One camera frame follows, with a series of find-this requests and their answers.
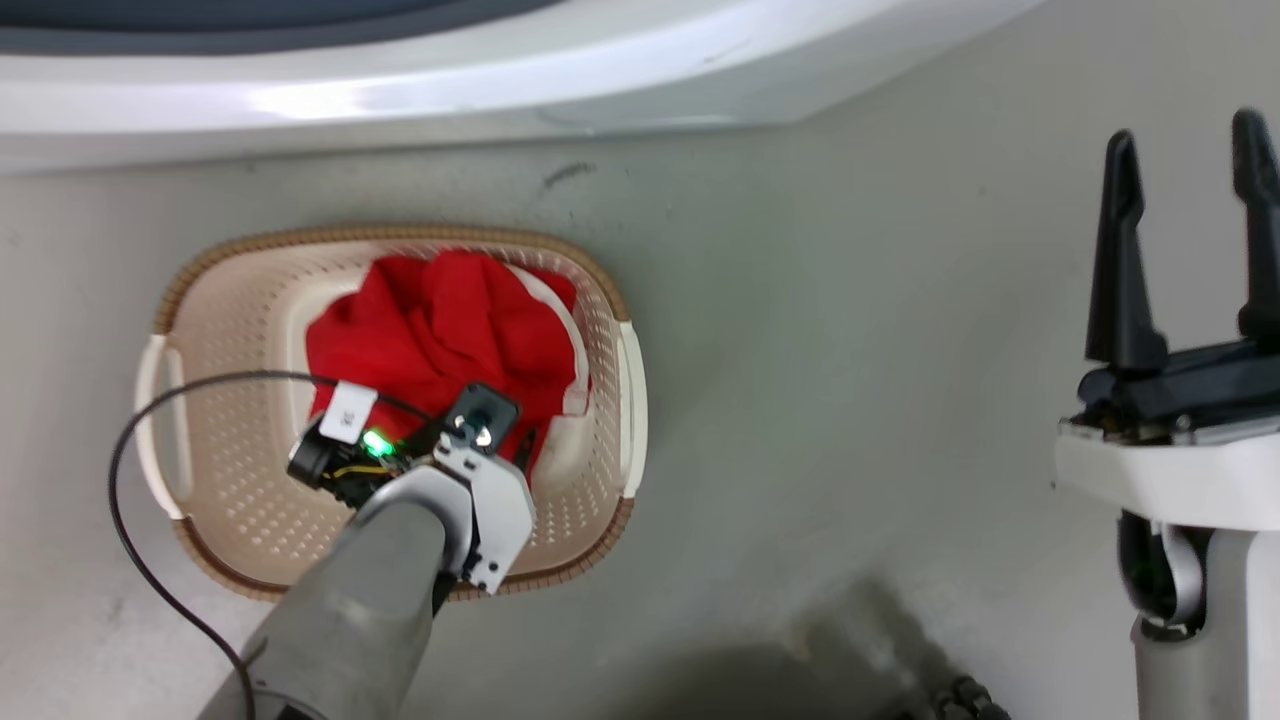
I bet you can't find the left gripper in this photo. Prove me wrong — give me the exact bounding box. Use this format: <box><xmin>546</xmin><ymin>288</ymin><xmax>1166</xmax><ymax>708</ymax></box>
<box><xmin>288</xmin><ymin>415</ymin><xmax>538</xmax><ymax>597</ymax></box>

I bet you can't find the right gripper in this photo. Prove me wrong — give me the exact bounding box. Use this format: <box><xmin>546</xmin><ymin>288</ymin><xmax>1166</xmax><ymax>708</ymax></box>
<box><xmin>1055</xmin><ymin>108</ymin><xmax>1280</xmax><ymax>533</ymax></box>

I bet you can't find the red garment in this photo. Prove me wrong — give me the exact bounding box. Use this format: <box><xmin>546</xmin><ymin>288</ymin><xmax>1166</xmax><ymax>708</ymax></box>
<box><xmin>305</xmin><ymin>250</ymin><xmax>593</xmax><ymax>476</ymax></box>

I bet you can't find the cream perforated laundry basket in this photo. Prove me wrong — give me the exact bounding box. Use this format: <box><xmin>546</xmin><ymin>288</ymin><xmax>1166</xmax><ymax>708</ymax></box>
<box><xmin>133</xmin><ymin>225</ymin><xmax>649</xmax><ymax>603</ymax></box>

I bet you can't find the white front-load washing machine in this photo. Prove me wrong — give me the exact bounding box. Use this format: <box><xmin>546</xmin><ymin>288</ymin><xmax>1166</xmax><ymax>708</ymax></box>
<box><xmin>0</xmin><ymin>0</ymin><xmax>1046</xmax><ymax>179</ymax></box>

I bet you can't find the grey rubber door gasket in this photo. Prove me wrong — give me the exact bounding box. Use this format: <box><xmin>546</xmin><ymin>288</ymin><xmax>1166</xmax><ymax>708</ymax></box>
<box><xmin>0</xmin><ymin>0</ymin><xmax>566</xmax><ymax>56</ymax></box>

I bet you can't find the white cable tag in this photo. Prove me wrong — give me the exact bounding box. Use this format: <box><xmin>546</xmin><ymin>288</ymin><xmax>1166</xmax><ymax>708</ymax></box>
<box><xmin>318</xmin><ymin>380</ymin><xmax>379</xmax><ymax>444</ymax></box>

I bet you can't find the thin black cable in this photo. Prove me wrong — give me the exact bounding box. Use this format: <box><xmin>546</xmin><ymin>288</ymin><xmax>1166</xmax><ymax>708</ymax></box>
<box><xmin>108</xmin><ymin>370</ymin><xmax>441</xmax><ymax>720</ymax></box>

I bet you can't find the black ribbed cable conduit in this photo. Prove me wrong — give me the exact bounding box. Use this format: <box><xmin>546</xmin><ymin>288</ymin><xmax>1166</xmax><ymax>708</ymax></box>
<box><xmin>895</xmin><ymin>675</ymin><xmax>1011</xmax><ymax>720</ymax></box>

